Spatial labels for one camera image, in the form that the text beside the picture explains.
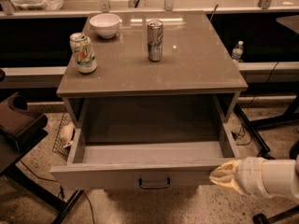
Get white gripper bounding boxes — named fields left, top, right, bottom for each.
left=209, top=157, right=271, bottom=198

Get grey top drawer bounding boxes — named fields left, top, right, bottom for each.
left=50, top=94, right=241, bottom=191

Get grey cabinet with glossy top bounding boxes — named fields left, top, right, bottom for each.
left=56, top=10, right=249, bottom=147

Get black stand legs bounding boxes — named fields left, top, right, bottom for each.
left=233, top=93, right=299, bottom=224

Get clear plastic water bottle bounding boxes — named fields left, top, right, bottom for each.
left=232, top=41, right=244, bottom=62

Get tall silver drink can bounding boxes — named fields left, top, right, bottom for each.
left=147, top=20, right=164, bottom=62

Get white ceramic bowl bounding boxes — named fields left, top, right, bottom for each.
left=90, top=13, right=121, bottom=38

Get green white soda can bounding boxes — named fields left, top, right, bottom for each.
left=69, top=33, right=97, bottom=74

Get dark chair on left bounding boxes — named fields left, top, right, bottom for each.
left=0, top=68, right=85, bottom=224

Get black drawer handle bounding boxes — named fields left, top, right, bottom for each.
left=138, top=177, right=171, bottom=189

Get wire mesh basket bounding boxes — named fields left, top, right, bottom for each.
left=52, top=113, right=76, bottom=160

